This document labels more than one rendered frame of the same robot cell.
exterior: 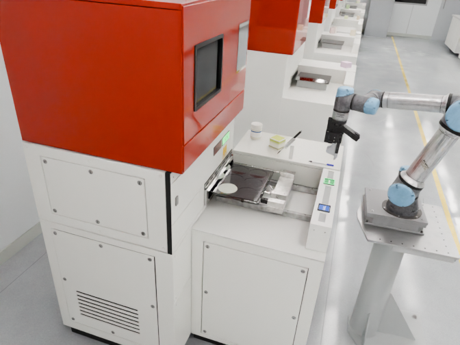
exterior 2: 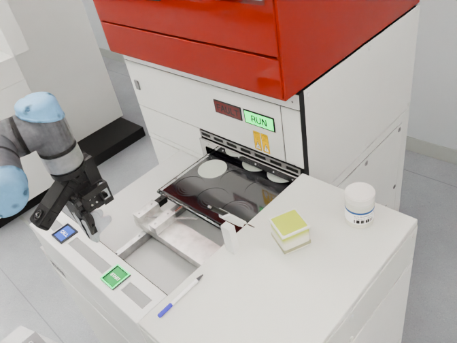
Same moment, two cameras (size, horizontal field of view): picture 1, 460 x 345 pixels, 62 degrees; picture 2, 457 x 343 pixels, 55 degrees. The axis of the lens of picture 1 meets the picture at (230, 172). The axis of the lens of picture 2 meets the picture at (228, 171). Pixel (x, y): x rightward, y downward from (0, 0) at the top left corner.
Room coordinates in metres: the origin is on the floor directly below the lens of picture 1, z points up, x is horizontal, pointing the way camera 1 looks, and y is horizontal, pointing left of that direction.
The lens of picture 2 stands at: (2.42, -0.94, 1.78)
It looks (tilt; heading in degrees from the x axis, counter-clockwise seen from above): 37 degrees down; 124
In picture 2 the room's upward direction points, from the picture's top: 12 degrees counter-clockwise
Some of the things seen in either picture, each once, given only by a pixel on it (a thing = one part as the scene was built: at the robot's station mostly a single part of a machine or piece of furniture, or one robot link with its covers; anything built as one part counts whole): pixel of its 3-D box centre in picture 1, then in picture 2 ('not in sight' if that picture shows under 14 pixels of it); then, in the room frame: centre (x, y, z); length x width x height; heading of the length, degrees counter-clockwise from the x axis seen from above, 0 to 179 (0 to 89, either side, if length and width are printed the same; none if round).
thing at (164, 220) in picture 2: (278, 194); (162, 221); (1.68, -0.26, 0.89); 0.08 x 0.03 x 0.03; 74
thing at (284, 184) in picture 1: (281, 192); (181, 239); (1.75, -0.28, 0.87); 0.36 x 0.08 x 0.03; 164
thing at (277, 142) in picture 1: (277, 142); (290, 231); (2.10, -0.27, 1.00); 0.07 x 0.07 x 0.07; 49
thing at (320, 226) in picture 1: (324, 206); (98, 271); (1.61, -0.48, 0.89); 0.55 x 0.09 x 0.14; 164
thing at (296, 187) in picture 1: (273, 183); not in sight; (1.90, -0.25, 0.84); 0.50 x 0.02 x 0.03; 74
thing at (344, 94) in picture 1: (343, 99); (44, 124); (1.73, -0.51, 1.40); 0.09 x 0.08 x 0.11; 57
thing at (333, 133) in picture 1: (335, 130); (80, 186); (1.74, -0.50, 1.25); 0.09 x 0.08 x 0.12; 74
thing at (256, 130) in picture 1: (256, 131); (359, 205); (2.24, -0.15, 1.01); 0.07 x 0.07 x 0.10
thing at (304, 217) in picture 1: (261, 207); (172, 214); (1.64, -0.18, 0.84); 0.50 x 0.02 x 0.03; 74
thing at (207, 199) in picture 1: (220, 177); (247, 167); (1.82, 0.05, 0.89); 0.44 x 0.02 x 0.10; 164
